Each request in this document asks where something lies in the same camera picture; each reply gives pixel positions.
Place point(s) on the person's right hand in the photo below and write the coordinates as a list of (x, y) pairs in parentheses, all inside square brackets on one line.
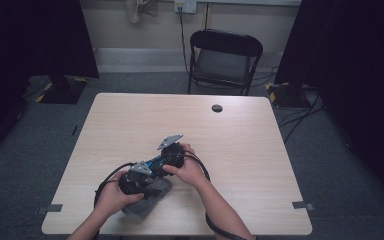
[(191, 173)]

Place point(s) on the person's left hand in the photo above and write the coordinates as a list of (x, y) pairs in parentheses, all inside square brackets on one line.
[(110, 198)]

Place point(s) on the black stand base yellow tape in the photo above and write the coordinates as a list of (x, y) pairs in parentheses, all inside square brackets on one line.
[(63, 91), (285, 96)]

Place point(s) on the beige hanging bag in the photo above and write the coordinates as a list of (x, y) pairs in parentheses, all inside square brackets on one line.
[(136, 10)]

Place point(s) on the grey tape strip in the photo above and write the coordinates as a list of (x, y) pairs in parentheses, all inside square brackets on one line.
[(301, 205), (51, 208)]

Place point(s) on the grey terry towel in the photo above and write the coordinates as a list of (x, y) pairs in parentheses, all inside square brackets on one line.
[(143, 208)]

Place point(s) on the black folding chair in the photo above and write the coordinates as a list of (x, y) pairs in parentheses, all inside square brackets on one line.
[(226, 43)]

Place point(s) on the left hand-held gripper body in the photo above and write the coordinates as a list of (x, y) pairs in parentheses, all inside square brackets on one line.
[(135, 183)]

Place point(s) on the white wall socket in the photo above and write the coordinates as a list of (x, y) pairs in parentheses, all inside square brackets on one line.
[(190, 6)]

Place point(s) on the black curtain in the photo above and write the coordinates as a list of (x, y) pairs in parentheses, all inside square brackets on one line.
[(30, 33), (353, 66)]

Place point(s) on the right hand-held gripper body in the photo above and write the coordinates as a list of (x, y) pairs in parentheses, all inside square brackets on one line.
[(173, 156)]

